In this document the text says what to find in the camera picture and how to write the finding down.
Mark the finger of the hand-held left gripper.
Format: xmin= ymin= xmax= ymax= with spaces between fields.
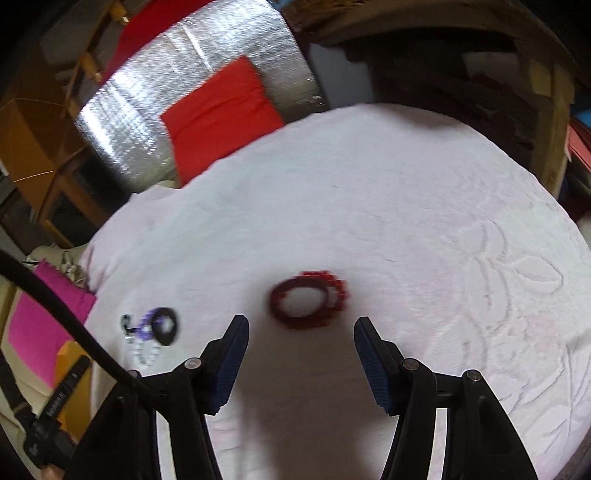
xmin=52 ymin=355 xmax=91 ymax=398

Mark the clear bead bracelet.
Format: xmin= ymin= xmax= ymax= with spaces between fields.
xmin=124 ymin=337 xmax=162 ymax=367

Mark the wooden chair frame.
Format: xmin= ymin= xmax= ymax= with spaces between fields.
xmin=281 ymin=0 xmax=578 ymax=195

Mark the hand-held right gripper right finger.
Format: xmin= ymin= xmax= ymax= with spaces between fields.
xmin=353 ymin=316 xmax=539 ymax=480

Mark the orange box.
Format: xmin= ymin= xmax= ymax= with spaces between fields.
xmin=55 ymin=339 xmax=100 ymax=425

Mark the silver foil mat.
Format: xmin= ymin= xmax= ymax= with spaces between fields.
xmin=74 ymin=0 xmax=326 ymax=195

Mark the red cushion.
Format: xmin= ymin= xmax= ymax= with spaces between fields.
xmin=159 ymin=55 xmax=284 ymax=185

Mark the wooden cabinet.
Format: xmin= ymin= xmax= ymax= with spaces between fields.
xmin=0 ymin=0 xmax=130 ymax=245

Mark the black bead bracelet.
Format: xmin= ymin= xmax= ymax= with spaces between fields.
xmin=150 ymin=307 xmax=179 ymax=346

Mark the white blanket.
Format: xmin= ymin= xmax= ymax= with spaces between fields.
xmin=78 ymin=102 xmax=591 ymax=480

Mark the pink cushion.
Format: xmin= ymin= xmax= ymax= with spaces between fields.
xmin=7 ymin=261 xmax=98 ymax=388

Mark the red cloth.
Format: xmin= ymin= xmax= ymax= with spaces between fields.
xmin=108 ymin=0 xmax=204 ymax=81

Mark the purple bead bracelet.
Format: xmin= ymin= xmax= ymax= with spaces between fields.
xmin=134 ymin=308 xmax=162 ymax=342

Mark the patterned cloth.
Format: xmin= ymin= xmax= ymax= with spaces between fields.
xmin=60 ymin=256 xmax=90 ymax=289

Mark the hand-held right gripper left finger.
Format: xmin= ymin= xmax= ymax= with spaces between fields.
xmin=69 ymin=315 xmax=250 ymax=480

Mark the dark red bead bracelet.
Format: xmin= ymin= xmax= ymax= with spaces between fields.
xmin=269 ymin=277 xmax=333 ymax=330

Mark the beige leather sofa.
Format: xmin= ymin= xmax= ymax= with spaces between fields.
xmin=0 ymin=244 xmax=93 ymax=462

